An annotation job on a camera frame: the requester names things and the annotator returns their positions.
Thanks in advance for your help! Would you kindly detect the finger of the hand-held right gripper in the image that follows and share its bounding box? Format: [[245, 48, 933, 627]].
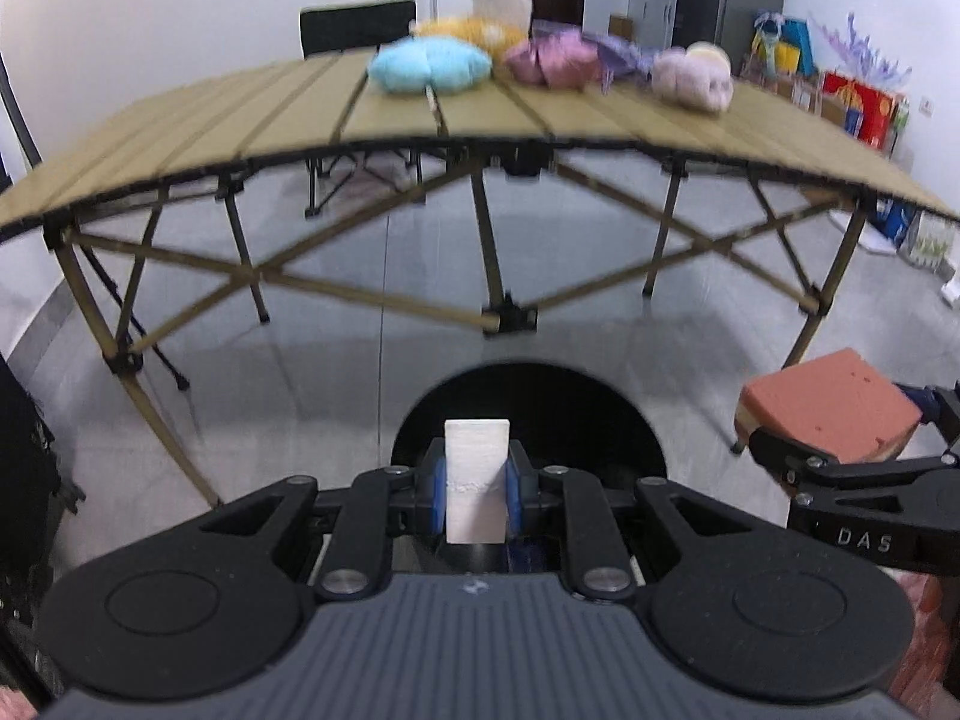
[[746, 426, 960, 512], [892, 381, 960, 458]]

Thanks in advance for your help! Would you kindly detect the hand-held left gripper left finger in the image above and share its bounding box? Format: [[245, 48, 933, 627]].
[[176, 439, 451, 602]]

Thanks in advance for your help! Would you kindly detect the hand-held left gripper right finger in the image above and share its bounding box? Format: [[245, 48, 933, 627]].
[[504, 439, 781, 605]]

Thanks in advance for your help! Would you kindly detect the white foam block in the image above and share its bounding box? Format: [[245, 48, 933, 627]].
[[444, 418, 512, 545]]

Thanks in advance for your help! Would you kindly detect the pink layered sponge block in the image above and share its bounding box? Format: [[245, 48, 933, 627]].
[[733, 349, 923, 466]]

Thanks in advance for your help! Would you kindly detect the black round bin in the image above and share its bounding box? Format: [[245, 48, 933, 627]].
[[390, 362, 668, 563]]

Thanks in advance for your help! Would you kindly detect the mauve plush ring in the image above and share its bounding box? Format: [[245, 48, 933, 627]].
[[651, 45, 734, 115]]

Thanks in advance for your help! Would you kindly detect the light blue plush toy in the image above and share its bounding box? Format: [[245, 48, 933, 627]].
[[367, 36, 492, 96]]

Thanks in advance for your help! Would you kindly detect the pink satin cloth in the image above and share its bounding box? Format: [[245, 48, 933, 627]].
[[504, 34, 601, 89]]

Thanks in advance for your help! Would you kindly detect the purple pink cloth toy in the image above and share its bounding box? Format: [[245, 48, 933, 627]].
[[532, 21, 661, 95]]

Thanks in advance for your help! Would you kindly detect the blue printed bag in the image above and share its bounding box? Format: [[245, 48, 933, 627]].
[[874, 199, 920, 241]]

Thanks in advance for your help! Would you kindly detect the black tripod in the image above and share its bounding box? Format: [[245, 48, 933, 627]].
[[0, 52, 190, 391]]

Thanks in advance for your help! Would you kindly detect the red gift box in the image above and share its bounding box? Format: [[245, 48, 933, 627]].
[[821, 69, 905, 151]]

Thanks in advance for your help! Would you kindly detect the large cardboard box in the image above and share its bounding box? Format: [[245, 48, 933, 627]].
[[780, 73, 848, 128]]

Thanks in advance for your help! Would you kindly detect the purple flower decoration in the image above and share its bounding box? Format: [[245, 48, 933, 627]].
[[810, 11, 912, 91]]

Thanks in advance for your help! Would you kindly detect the blue gift bag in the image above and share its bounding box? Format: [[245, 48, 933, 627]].
[[752, 11, 815, 76]]

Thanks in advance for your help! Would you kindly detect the black suitcase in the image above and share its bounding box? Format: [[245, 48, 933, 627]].
[[0, 356, 83, 623]]

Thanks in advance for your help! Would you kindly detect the tan folding slat table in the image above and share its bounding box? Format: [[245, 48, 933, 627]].
[[0, 52, 960, 507]]

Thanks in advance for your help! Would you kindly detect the grey refrigerator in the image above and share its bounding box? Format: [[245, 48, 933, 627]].
[[716, 0, 796, 76]]

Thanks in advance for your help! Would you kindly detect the black folding chair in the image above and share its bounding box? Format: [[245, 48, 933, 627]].
[[300, 0, 451, 218]]

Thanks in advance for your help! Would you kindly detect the white lower cabinet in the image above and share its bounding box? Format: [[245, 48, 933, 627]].
[[628, 0, 680, 46]]

